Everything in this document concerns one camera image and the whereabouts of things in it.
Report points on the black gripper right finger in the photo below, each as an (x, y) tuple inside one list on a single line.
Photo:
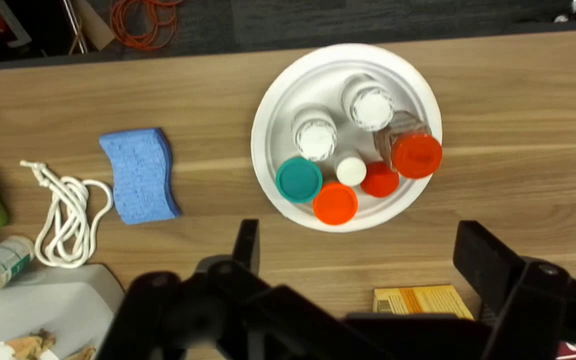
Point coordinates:
[(486, 263)]

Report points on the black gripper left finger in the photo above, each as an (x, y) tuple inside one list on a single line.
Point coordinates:
[(246, 248)]

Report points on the white pill bottle grey label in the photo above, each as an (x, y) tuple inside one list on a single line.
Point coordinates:
[(315, 134)]

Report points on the small white bottle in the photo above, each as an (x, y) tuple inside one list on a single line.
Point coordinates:
[(350, 169)]

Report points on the spice bottle orange cap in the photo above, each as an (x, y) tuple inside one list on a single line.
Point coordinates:
[(409, 147)]

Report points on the orange ball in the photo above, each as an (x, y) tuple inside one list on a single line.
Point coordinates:
[(381, 180)]

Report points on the white supplement bottle blue label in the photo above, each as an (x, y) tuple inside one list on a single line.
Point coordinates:
[(367, 103)]

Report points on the white paper plate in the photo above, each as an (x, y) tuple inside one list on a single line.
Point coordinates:
[(317, 82)]

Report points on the yellow open cardboard box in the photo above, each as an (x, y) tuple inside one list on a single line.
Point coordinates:
[(420, 300)]

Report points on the teal lid play-doh tub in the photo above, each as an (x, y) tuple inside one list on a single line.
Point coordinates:
[(299, 180)]

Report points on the orange lid play-doh tub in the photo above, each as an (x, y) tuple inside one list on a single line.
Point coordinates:
[(334, 205)]

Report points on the blue sponge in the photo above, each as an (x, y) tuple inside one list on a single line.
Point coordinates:
[(141, 167)]

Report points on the white planter appliance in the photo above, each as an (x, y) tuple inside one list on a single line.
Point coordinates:
[(74, 306)]

